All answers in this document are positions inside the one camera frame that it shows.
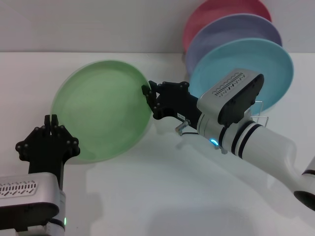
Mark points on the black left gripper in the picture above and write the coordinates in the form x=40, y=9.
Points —
x=46, y=152

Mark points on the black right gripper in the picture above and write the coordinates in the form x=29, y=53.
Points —
x=177, y=100

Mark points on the green plate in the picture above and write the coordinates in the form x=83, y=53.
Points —
x=103, y=110

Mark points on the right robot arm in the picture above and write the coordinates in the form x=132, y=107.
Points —
x=268, y=147

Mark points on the purple plate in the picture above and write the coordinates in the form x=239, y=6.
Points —
x=221, y=37

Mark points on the red plate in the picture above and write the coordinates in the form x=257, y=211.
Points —
x=209, y=14

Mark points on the light blue plate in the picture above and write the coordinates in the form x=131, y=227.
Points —
x=278, y=61

